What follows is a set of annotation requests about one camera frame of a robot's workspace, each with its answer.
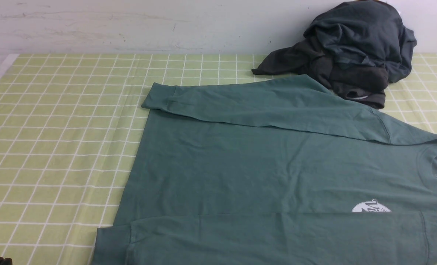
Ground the dark grey crumpled garment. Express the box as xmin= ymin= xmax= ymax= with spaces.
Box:
xmin=252 ymin=0 xmax=417 ymax=110

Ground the green checkered tablecloth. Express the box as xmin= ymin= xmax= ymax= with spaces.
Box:
xmin=0 ymin=54 xmax=437 ymax=265

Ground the green long sleeve shirt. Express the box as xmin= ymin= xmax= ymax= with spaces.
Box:
xmin=92 ymin=75 xmax=437 ymax=265

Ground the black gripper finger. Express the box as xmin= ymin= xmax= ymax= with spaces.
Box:
xmin=0 ymin=258 xmax=13 ymax=265

